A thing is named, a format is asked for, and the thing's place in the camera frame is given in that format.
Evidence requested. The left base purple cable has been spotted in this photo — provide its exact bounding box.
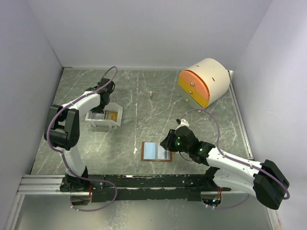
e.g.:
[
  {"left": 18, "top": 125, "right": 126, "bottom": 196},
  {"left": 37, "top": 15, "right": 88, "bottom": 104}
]
[{"left": 69, "top": 178, "right": 119, "bottom": 213}]

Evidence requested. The cream round drawer cabinet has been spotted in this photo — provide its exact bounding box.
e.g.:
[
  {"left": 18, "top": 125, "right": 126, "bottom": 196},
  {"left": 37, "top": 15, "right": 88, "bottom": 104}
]
[{"left": 178, "top": 58, "right": 230, "bottom": 108}]

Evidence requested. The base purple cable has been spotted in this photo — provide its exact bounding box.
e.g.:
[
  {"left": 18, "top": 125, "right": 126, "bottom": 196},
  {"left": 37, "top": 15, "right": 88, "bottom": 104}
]
[
  {"left": 205, "top": 191, "right": 251, "bottom": 209},
  {"left": 69, "top": 178, "right": 119, "bottom": 213}
]

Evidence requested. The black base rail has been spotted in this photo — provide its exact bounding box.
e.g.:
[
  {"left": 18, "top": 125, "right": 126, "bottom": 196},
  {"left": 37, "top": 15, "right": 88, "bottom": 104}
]
[{"left": 59, "top": 174, "right": 232, "bottom": 203}]

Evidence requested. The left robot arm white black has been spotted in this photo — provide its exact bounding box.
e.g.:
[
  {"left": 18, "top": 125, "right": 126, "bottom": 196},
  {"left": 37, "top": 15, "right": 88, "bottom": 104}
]
[{"left": 44, "top": 78, "right": 115, "bottom": 192}]

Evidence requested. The white card tray box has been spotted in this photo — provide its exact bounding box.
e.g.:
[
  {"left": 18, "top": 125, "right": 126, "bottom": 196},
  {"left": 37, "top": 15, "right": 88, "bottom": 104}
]
[{"left": 85, "top": 103, "right": 123, "bottom": 128}]

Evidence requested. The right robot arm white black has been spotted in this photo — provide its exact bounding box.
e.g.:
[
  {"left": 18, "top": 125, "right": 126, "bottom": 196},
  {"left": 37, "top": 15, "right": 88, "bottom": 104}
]
[{"left": 160, "top": 126, "right": 290, "bottom": 210}]

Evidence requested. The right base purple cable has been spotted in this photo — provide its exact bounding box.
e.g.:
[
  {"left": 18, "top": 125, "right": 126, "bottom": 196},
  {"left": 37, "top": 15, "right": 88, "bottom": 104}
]
[{"left": 205, "top": 191, "right": 251, "bottom": 209}]

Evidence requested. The stack of cards in tray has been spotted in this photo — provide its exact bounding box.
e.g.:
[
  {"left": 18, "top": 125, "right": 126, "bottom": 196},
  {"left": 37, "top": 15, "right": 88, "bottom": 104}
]
[{"left": 90, "top": 110, "right": 118, "bottom": 122}]

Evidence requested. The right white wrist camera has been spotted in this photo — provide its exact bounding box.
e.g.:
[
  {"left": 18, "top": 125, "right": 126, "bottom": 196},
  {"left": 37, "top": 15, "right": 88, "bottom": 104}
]
[{"left": 176, "top": 119, "right": 189, "bottom": 129}]

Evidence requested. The brown leather card holder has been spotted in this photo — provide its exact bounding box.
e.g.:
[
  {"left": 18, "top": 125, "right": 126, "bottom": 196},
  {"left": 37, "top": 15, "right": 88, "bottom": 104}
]
[{"left": 141, "top": 142, "right": 173, "bottom": 162}]

